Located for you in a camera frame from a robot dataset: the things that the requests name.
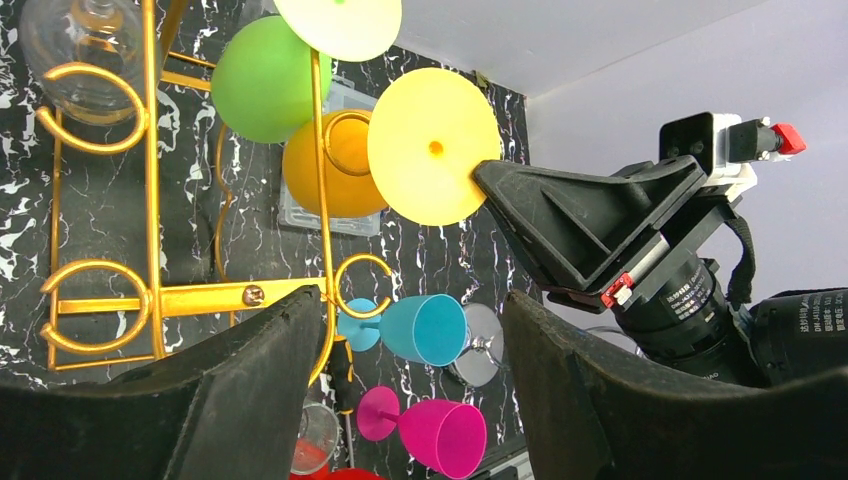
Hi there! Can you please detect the yellow black screwdriver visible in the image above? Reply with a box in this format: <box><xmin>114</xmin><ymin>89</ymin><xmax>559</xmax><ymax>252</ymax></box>
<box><xmin>328</xmin><ymin>335</ymin><xmax>355</xmax><ymax>468</ymax></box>

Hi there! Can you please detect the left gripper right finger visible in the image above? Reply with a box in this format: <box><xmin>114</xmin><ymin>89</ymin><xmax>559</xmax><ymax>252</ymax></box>
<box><xmin>502</xmin><ymin>290</ymin><xmax>847</xmax><ymax>479</ymax></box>

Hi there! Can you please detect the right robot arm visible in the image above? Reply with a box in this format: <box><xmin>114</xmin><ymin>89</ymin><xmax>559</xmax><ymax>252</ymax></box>
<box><xmin>472</xmin><ymin>156</ymin><xmax>847</xmax><ymax>387</ymax></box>

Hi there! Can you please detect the clear tumbler glass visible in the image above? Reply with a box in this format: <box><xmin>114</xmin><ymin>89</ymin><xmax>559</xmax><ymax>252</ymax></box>
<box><xmin>290</xmin><ymin>401</ymin><xmax>340</xmax><ymax>475</ymax></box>

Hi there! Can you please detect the clear plastic compartment box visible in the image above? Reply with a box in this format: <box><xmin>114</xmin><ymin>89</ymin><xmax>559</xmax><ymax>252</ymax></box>
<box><xmin>279</xmin><ymin>76</ymin><xmax>388</xmax><ymax>237</ymax></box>

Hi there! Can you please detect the magenta plastic wine glass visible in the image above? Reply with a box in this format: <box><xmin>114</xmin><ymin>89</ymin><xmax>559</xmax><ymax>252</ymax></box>
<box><xmin>356</xmin><ymin>386</ymin><xmax>488</xmax><ymax>479</ymax></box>

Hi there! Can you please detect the red plastic wine glass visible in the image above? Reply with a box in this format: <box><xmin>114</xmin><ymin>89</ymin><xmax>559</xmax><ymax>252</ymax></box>
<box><xmin>289</xmin><ymin>465</ymin><xmax>385</xmax><ymax>480</ymax></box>

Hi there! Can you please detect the green plastic wine glass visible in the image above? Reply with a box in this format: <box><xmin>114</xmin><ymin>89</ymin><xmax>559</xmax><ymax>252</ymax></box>
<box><xmin>210</xmin><ymin>0</ymin><xmax>404</xmax><ymax>146</ymax></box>

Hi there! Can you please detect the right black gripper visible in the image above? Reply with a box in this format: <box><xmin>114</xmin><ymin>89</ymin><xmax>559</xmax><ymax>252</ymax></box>
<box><xmin>472</xmin><ymin>155</ymin><xmax>733</xmax><ymax>312</ymax></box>

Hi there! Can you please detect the orange plastic wine glass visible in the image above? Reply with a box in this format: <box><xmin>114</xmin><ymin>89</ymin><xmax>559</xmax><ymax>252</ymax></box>
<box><xmin>282</xmin><ymin>66</ymin><xmax>503</xmax><ymax>228</ymax></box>

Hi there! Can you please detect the gold wire glass rack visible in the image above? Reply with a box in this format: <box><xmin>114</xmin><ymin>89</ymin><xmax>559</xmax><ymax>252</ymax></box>
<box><xmin>34</xmin><ymin>0</ymin><xmax>395</xmax><ymax>389</ymax></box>

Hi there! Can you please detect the silver wire glass stand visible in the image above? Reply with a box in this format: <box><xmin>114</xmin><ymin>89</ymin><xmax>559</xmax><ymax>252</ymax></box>
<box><xmin>447</xmin><ymin>303</ymin><xmax>509</xmax><ymax>388</ymax></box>

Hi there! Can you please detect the clear wine glass left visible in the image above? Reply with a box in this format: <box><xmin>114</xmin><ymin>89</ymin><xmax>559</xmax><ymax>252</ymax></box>
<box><xmin>19</xmin><ymin>0</ymin><xmax>144</xmax><ymax>126</ymax></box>

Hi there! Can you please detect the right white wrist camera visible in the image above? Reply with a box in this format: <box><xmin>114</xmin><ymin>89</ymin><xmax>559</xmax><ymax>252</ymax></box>
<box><xmin>659</xmin><ymin>112</ymin><xmax>807</xmax><ymax>202</ymax></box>

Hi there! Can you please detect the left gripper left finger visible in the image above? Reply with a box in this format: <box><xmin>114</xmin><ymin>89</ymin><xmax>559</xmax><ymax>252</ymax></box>
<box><xmin>1</xmin><ymin>286</ymin><xmax>323</xmax><ymax>479</ymax></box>

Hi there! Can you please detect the blue plastic wine glass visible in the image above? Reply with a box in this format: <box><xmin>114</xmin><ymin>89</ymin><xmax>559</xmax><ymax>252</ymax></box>
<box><xmin>337</xmin><ymin>294</ymin><xmax>468</xmax><ymax>367</ymax></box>

